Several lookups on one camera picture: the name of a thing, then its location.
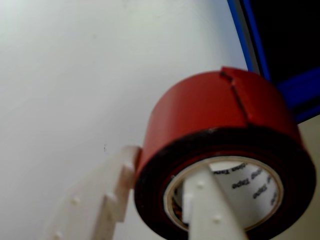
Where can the red tape roll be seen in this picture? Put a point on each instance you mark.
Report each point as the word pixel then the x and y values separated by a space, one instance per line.
pixel 200 105

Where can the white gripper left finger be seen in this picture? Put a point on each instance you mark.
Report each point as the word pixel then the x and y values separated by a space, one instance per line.
pixel 95 205

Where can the blue square box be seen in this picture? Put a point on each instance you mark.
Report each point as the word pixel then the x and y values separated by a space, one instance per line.
pixel 287 37

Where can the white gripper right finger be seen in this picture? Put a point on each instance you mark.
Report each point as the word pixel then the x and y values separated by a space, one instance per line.
pixel 210 215

